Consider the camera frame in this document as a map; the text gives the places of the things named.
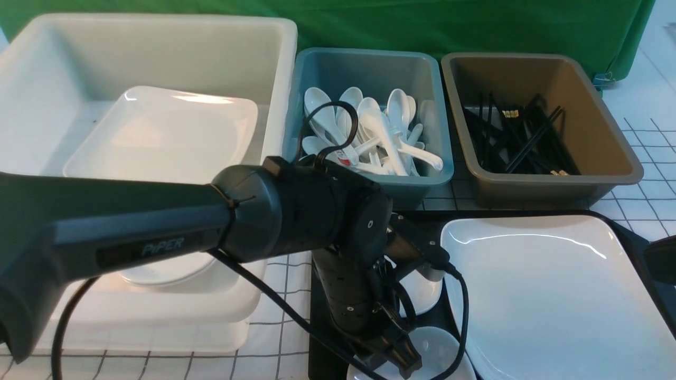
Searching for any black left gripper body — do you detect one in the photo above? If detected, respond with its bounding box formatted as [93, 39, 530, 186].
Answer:
[312, 213, 450, 349]

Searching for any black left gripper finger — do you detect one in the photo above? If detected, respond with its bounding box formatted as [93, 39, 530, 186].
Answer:
[370, 317, 423, 379]

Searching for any white small bowl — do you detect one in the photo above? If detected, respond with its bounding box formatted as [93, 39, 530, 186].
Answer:
[399, 264, 445, 316]
[118, 252, 215, 287]
[346, 326, 477, 379]

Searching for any large white rice plate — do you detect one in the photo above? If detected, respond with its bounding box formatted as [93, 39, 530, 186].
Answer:
[441, 215, 675, 379]

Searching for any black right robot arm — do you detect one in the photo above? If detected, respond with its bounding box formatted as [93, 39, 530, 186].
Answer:
[644, 236, 675, 286]

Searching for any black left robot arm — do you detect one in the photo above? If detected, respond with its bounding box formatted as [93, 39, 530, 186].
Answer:
[2, 155, 458, 378]

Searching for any white square plate in tub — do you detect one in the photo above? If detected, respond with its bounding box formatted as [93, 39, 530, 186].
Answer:
[63, 86, 258, 184]

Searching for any black serving tray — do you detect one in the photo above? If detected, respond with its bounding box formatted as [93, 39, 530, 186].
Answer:
[307, 210, 674, 379]

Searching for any spoon with red label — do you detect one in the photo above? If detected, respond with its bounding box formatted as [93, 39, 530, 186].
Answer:
[304, 87, 358, 155]

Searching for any white small bowl in tub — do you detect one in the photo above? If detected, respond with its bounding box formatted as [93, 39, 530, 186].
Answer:
[118, 252, 215, 287]

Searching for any teal plastic bin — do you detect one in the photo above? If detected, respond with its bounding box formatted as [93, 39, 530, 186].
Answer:
[281, 47, 454, 211]

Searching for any pile of black chopsticks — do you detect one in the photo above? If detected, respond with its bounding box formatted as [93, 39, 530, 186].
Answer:
[463, 93, 581, 176]

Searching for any large white plastic tub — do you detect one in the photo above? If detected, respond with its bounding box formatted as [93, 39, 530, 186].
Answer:
[1, 14, 297, 355]

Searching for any brown plastic bin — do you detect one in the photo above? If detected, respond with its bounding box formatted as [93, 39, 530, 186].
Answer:
[441, 53, 644, 208]

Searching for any white checkered tablecloth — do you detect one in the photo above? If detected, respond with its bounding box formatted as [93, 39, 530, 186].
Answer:
[2, 121, 674, 379]

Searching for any metal clip on backdrop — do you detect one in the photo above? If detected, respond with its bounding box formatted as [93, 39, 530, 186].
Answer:
[592, 72, 616, 92]

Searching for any green cloth backdrop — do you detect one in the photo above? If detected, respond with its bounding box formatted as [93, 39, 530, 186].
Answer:
[1, 1, 654, 80]

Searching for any white spoon long handle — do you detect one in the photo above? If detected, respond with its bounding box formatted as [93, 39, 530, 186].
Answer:
[357, 97, 444, 176]

